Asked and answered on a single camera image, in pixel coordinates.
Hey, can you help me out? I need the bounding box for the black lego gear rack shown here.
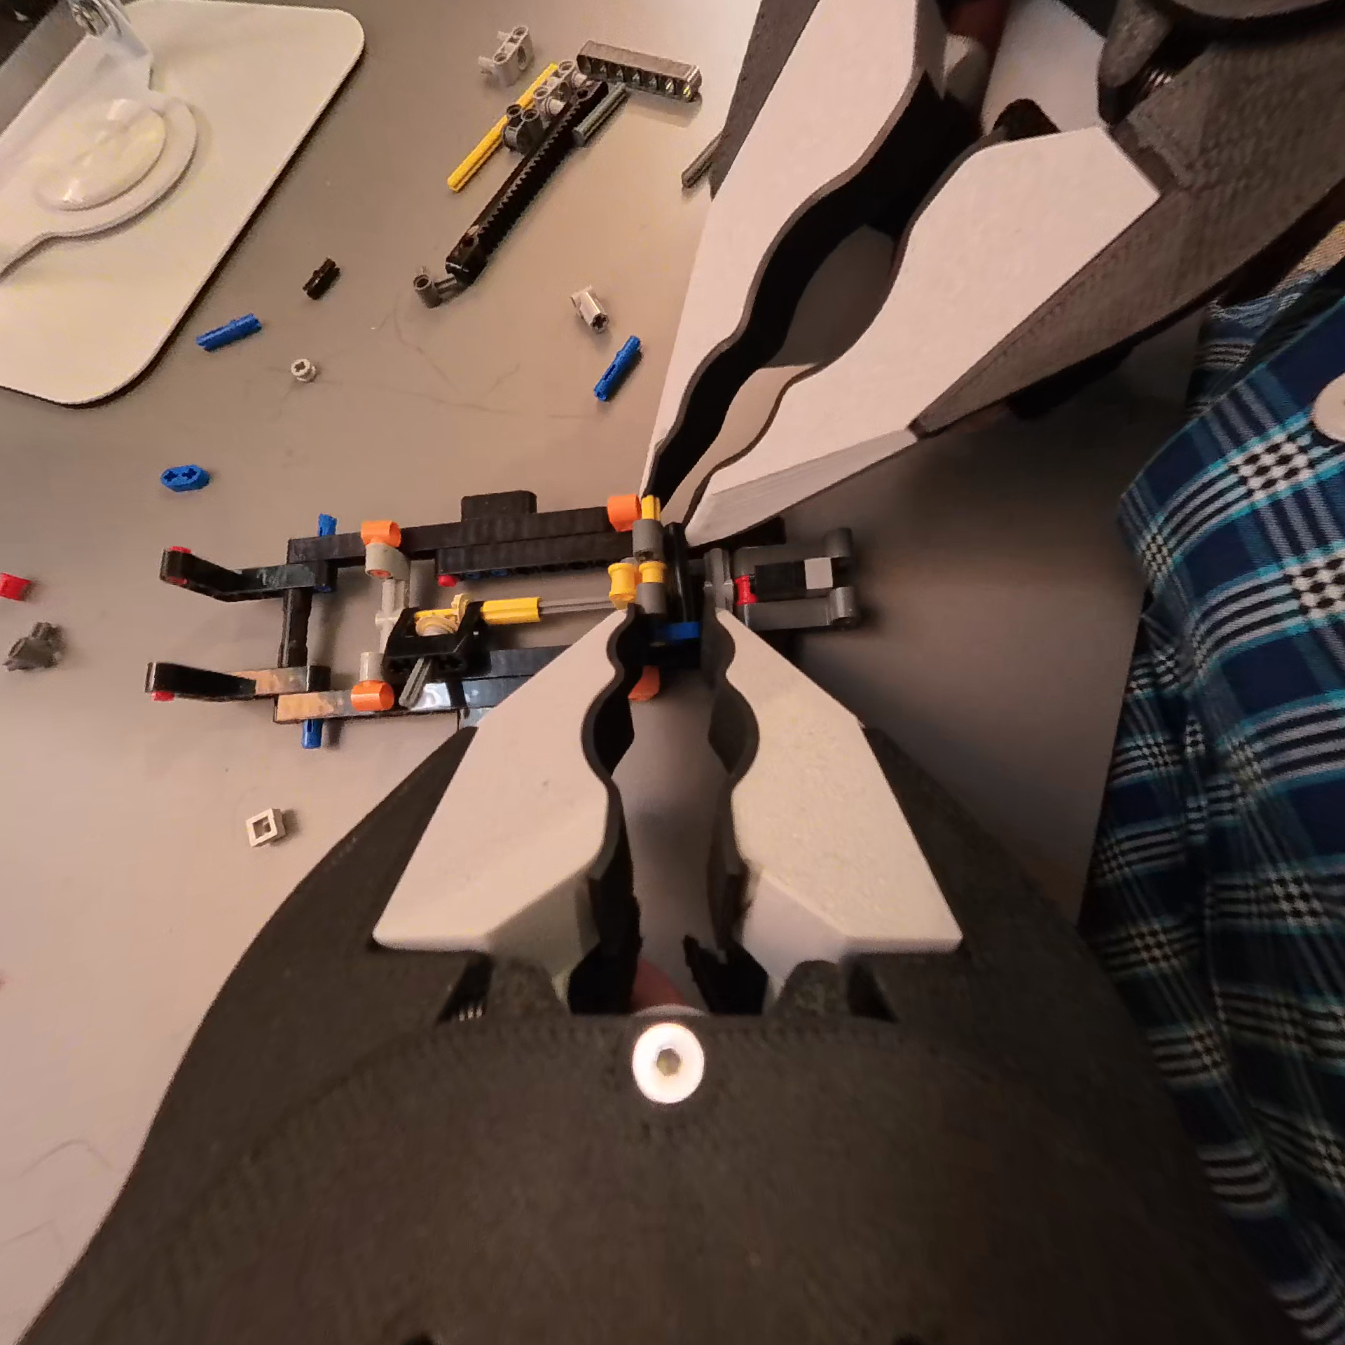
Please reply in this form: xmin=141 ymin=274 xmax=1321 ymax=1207
xmin=442 ymin=106 xmax=589 ymax=286

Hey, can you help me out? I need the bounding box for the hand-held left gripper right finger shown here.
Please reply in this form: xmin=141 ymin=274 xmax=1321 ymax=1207
xmin=709 ymin=607 xmax=962 ymax=1012

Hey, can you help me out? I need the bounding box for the black lego liftarm axle tube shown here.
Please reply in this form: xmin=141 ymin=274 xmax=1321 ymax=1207
xmin=157 ymin=512 xmax=339 ymax=674

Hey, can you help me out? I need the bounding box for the yellow lego axle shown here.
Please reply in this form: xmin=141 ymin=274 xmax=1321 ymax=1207
xmin=446 ymin=61 xmax=560 ymax=194

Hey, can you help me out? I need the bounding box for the black lego liftarm blue pin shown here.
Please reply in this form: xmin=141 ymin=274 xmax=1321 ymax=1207
xmin=145 ymin=660 xmax=339 ymax=749

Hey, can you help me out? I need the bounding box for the black lego chassis assembly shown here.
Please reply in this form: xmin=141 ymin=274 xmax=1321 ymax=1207
xmin=275 ymin=488 xmax=868 ymax=752

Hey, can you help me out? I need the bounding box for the dark grey lego beam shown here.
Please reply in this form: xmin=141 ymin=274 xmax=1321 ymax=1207
xmin=574 ymin=40 xmax=704 ymax=104

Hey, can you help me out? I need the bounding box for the person's plaid shirt torso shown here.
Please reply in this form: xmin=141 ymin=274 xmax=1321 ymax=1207
xmin=1080 ymin=262 xmax=1345 ymax=1345

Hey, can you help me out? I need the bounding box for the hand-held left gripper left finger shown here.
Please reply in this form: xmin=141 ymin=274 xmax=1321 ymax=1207
xmin=373 ymin=607 xmax=642 ymax=1012

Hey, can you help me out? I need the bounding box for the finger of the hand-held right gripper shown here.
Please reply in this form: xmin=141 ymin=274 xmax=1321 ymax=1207
xmin=639 ymin=0 xmax=948 ymax=515
xmin=680 ymin=123 xmax=1162 ymax=547

